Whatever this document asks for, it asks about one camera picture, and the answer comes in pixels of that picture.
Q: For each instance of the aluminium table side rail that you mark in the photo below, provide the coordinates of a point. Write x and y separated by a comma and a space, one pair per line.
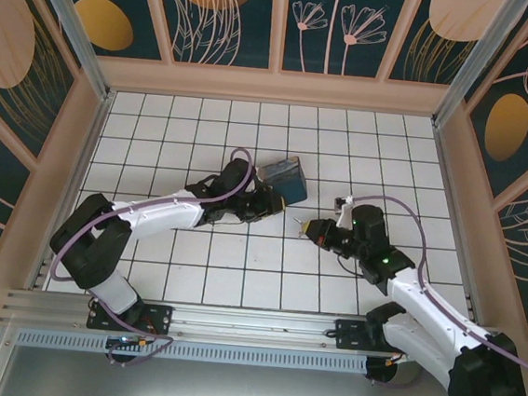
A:
447, 178
92, 144

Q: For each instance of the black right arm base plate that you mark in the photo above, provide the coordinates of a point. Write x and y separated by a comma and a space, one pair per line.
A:
349, 335

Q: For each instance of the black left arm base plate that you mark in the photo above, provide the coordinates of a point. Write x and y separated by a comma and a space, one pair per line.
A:
159, 316

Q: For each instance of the grey metal panel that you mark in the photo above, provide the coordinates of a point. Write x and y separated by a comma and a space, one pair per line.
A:
245, 393

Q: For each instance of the aluminium frame post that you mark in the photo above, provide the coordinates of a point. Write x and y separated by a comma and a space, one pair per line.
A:
75, 25
479, 55

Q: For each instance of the aluminium mounting rail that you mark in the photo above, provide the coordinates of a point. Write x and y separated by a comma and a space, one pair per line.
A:
252, 323

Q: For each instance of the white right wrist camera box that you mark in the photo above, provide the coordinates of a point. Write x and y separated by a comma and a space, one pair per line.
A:
340, 205

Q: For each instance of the yellow power connector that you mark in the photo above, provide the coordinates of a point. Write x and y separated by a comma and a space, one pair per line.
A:
391, 362
143, 344

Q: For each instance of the small metal key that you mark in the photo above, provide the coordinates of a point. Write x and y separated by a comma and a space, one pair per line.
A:
298, 221

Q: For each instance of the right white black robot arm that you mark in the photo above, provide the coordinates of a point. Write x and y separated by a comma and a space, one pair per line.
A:
423, 297

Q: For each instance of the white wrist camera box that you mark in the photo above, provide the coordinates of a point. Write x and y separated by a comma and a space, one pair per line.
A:
340, 205
259, 173

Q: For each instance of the blue starry night box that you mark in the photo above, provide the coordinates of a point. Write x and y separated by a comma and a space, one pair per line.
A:
291, 182

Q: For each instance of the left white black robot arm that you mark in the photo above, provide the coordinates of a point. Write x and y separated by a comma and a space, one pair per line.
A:
160, 211

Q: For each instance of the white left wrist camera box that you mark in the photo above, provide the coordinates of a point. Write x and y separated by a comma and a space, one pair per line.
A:
259, 173

